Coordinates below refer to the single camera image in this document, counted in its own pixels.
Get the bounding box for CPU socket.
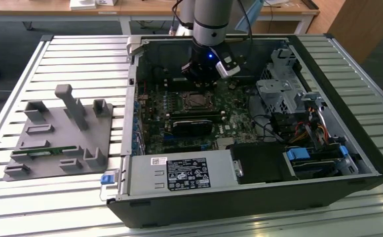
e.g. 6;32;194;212
181;90;217;112

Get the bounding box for grey parts rack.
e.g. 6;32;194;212
0;83;114;183

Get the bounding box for silver power supply unit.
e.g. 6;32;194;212
116;154;240;198

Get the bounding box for wooden desk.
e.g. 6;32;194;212
0;0;320;35

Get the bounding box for black graphics card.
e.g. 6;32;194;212
169;119;213;136

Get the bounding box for black and silver PC case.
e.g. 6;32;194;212
104;33;383;228

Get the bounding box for perforated metal drive cage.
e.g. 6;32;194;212
253;48;323;117

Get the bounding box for wooden cabinet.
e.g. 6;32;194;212
304;0;383;65

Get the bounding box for green RAM stick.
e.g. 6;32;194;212
11;146;78;158

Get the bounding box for blue disk carrier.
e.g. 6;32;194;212
285;146;311;161

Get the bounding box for blue case latch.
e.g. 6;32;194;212
100;172;118;186

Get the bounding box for silver-topped green CPU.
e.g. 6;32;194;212
190;95;212;109

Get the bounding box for orange and yellow power wires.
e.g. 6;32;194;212
289;122;331;145

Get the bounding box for green motherboard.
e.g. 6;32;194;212
134;76;273;156

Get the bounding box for silver finned heatsink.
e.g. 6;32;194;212
216;138;237;150

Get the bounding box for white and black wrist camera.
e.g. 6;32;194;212
214;51;241;79

